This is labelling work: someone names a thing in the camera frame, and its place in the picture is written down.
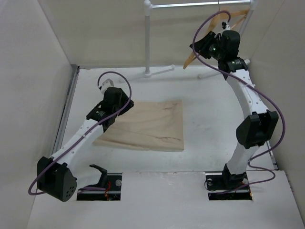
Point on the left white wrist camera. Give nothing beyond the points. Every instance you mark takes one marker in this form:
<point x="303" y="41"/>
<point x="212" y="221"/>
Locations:
<point x="105" y="85"/>

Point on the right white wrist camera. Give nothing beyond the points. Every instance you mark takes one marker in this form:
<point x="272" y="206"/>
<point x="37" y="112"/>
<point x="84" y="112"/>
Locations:
<point x="225" y="26"/>

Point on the beige trousers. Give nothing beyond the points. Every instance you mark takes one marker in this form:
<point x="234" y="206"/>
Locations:
<point x="156" y="126"/>

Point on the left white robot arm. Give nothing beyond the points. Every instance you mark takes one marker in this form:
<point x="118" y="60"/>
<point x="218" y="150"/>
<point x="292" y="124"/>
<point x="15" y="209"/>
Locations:
<point x="55" y="174"/>

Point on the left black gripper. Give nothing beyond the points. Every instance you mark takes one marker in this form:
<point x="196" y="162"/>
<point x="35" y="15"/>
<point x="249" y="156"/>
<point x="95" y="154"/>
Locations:
<point x="129" y="105"/>

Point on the white clothes rack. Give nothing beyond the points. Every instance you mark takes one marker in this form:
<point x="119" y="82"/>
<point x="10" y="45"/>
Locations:
<point x="148" y="7"/>

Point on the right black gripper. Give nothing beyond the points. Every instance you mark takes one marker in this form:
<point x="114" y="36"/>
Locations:
<point x="202" y="45"/>

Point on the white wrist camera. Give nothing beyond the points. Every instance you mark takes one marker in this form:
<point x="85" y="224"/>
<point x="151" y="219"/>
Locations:
<point x="105" y="85"/>
<point x="225" y="26"/>

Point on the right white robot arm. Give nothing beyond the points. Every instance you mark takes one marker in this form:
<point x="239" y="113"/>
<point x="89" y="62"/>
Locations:
<point x="259" y="122"/>

